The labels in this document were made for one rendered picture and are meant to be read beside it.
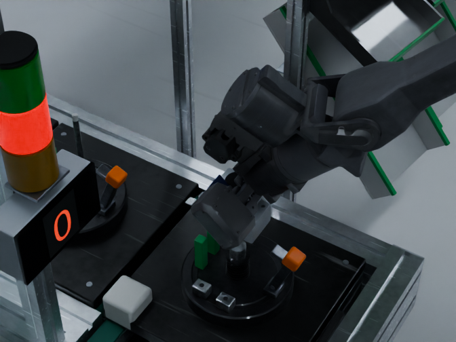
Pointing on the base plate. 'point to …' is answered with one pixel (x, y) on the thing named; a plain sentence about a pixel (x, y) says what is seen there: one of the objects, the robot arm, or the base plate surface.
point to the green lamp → (22, 87)
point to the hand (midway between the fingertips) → (233, 186)
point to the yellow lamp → (32, 169)
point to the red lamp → (26, 130)
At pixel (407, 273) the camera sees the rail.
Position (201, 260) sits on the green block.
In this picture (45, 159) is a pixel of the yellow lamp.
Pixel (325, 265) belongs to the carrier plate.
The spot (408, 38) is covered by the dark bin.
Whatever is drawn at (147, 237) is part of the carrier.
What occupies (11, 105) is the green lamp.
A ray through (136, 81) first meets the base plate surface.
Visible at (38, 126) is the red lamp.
